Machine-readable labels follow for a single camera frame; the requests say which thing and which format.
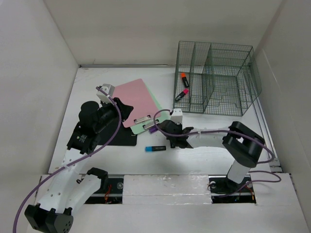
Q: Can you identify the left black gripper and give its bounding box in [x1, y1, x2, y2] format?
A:
[94, 96, 133, 133]

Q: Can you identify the purple highlighter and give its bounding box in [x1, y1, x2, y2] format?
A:
[149, 126, 158, 134]

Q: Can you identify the green clipboard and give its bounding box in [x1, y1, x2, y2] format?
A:
[130, 88, 167, 135]

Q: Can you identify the blue highlighter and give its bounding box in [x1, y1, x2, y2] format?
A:
[145, 146, 166, 152]

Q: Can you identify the pink clipboard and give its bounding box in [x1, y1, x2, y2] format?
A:
[113, 79, 157, 128]

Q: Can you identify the orange highlighter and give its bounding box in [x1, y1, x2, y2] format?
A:
[181, 73, 190, 88]

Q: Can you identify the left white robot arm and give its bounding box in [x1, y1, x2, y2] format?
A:
[24, 98, 134, 233]

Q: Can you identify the black mat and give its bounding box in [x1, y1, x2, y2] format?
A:
[98, 123, 138, 146]

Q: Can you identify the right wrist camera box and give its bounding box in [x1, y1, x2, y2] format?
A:
[170, 108, 183, 125]

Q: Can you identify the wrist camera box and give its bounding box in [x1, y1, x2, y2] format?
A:
[96, 83, 115, 104]
[170, 108, 183, 125]

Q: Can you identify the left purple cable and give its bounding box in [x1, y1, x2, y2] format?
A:
[12, 87, 121, 233]

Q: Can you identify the purple cable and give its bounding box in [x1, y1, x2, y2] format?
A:
[153, 109, 282, 199]
[12, 87, 121, 233]

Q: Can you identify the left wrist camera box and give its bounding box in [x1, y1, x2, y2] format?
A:
[96, 83, 115, 104]

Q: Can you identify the green wire mesh organizer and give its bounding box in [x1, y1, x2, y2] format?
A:
[173, 41, 262, 117]

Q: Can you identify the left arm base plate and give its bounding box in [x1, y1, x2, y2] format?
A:
[85, 177, 124, 204]

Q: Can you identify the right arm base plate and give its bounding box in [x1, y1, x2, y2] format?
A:
[207, 176, 256, 204]

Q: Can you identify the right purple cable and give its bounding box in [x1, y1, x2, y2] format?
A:
[153, 109, 282, 199]

